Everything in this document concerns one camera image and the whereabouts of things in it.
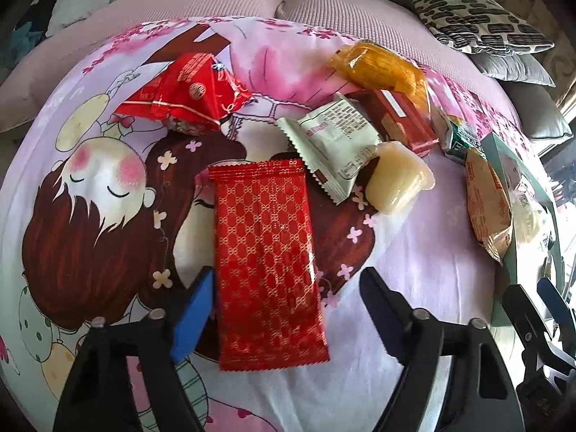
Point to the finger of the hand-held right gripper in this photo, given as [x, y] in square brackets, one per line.
[553, 301]
[524, 319]

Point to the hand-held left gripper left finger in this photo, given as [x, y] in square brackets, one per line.
[195, 310]

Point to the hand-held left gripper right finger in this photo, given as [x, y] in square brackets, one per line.
[387, 310]

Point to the teal shallow box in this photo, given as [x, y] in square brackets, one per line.
[510, 270]

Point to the red gold-patterned packet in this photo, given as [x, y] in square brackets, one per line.
[265, 256]

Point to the clear-wrapped round bun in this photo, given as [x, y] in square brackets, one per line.
[528, 216]

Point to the orange beige snack packet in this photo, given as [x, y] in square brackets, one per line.
[486, 198]

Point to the yellow jelly cup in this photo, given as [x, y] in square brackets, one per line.
[398, 180]

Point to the small green white packet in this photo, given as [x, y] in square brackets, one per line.
[461, 141]

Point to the dark red snack packet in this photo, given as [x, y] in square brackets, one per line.
[400, 117]

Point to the red crinkled snack packet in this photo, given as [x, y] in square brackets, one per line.
[189, 94]

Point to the pale green snack packet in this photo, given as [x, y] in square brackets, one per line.
[333, 139]

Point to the dark grey pillow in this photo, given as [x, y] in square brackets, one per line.
[517, 67]

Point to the orange translucent snack packet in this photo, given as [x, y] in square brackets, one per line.
[382, 69]

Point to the black white patterned pillow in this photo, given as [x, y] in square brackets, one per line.
[481, 20]

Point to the pink ribbed sofa cover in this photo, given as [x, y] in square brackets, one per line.
[351, 9]

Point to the teal cloth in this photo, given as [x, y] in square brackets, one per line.
[24, 40]

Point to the light grey pillow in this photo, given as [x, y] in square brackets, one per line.
[83, 0]

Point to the dark cloth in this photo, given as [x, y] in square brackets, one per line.
[38, 6]

